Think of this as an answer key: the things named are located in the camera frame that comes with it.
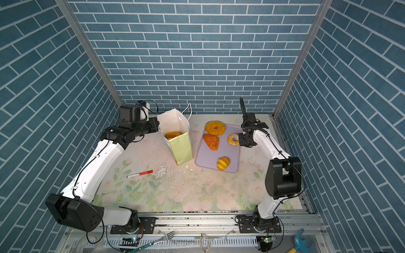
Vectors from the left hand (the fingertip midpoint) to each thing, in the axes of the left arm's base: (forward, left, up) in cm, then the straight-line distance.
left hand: (160, 121), depth 77 cm
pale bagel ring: (+8, -39, -27) cm, 48 cm away
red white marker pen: (-14, +16, -29) cm, 36 cm away
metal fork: (-44, -5, -29) cm, 53 cm away
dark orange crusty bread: (+6, -27, -26) cm, 38 cm away
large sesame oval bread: (+8, -1, -21) cm, 23 cm away
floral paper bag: (+11, -4, -18) cm, 21 cm away
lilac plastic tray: (-2, -23, -31) cm, 39 cm away
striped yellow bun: (-10, -32, -26) cm, 43 cm away
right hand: (+1, -45, -16) cm, 48 cm away
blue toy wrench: (-49, -67, -28) cm, 87 cm away
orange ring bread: (+18, -29, -26) cm, 43 cm away
